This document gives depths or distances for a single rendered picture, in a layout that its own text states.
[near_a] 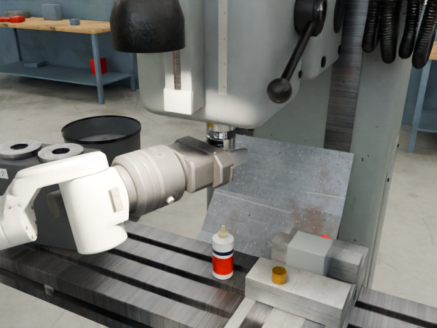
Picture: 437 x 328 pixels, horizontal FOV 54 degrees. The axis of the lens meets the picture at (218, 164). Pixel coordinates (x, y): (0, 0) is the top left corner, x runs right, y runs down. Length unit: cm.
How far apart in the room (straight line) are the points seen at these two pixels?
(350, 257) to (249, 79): 36
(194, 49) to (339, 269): 43
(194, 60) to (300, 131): 55
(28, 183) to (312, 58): 45
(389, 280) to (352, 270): 179
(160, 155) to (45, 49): 655
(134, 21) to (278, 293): 44
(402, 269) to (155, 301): 200
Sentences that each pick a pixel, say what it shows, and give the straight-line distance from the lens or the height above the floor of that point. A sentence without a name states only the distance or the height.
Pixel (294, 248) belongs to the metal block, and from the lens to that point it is 70.
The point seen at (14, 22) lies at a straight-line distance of 637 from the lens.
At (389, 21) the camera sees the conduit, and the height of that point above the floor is 143.
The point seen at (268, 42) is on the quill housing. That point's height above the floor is 143.
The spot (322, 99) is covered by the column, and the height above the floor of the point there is 124.
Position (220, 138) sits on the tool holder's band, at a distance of 67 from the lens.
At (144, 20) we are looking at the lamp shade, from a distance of 41.
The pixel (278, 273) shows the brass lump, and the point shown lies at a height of 109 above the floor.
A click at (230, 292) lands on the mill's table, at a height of 95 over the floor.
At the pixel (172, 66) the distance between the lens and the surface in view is 55.
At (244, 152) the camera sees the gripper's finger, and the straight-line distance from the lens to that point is 69.
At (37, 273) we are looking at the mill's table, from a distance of 96.
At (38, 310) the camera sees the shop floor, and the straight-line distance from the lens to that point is 238.
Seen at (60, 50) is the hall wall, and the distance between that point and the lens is 691.
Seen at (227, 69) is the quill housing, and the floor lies 139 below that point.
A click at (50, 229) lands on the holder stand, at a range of 98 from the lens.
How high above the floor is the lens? 151
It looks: 24 degrees down
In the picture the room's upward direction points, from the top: straight up
